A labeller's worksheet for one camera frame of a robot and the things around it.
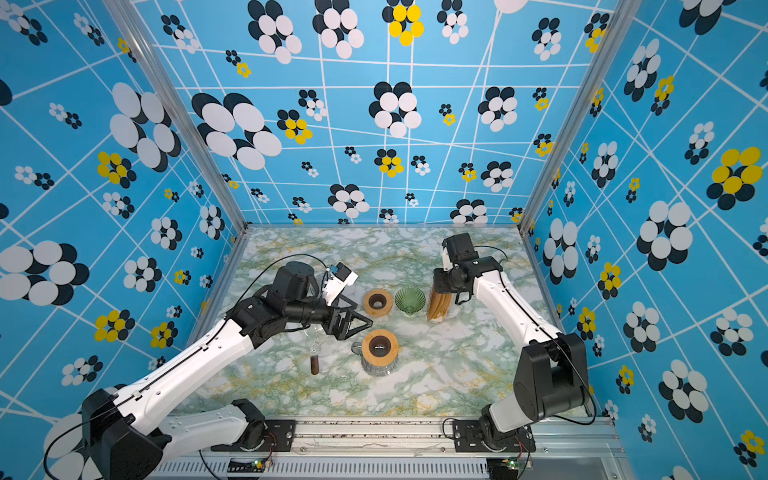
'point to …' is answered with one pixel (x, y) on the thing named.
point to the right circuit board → (512, 463)
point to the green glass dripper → (409, 299)
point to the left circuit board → (236, 466)
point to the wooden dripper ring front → (379, 347)
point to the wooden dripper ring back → (377, 302)
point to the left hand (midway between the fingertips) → (365, 314)
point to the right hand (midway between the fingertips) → (444, 282)
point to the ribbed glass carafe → (371, 370)
